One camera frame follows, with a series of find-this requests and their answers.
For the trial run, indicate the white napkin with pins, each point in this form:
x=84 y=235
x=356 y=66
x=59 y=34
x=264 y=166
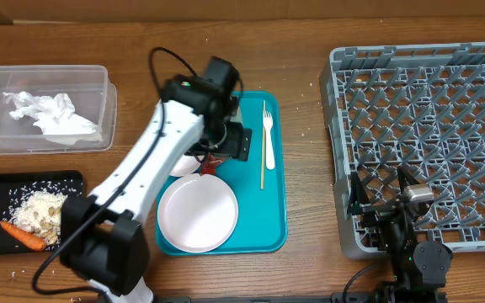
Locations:
x=55 y=116

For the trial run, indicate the rice and peanuts pile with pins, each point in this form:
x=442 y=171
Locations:
x=39 y=213

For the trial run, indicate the pink bowl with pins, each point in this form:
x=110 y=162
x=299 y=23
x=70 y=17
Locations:
x=186 y=165

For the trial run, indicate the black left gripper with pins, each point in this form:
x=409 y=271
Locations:
x=238 y=146

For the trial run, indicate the wooden chopstick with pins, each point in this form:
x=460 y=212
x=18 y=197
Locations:
x=263 y=152

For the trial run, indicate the clear plastic bin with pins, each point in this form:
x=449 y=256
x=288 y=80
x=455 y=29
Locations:
x=88 y=87

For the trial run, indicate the white plastic fork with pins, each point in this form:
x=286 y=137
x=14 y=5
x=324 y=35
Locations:
x=269 y=150

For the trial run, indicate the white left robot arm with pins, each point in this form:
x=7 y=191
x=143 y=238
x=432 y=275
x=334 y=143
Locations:
x=102 y=239

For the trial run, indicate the black tray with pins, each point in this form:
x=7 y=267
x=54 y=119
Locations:
x=15 y=189

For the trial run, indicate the grey dish rack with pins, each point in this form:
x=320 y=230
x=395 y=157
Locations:
x=421 y=107

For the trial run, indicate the red snack wrapper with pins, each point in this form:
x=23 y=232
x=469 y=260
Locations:
x=210 y=165

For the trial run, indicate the teal plastic tray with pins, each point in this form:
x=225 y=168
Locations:
x=262 y=215

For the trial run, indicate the orange carrot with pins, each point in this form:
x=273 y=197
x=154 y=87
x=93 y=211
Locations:
x=30 y=240

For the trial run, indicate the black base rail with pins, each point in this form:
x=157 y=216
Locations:
x=337 y=297

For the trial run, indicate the pink plate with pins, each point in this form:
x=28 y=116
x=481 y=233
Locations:
x=197 y=213

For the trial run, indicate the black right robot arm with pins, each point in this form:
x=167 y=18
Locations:
x=419 y=268

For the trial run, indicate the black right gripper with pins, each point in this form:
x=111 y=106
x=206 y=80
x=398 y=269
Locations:
x=362 y=203

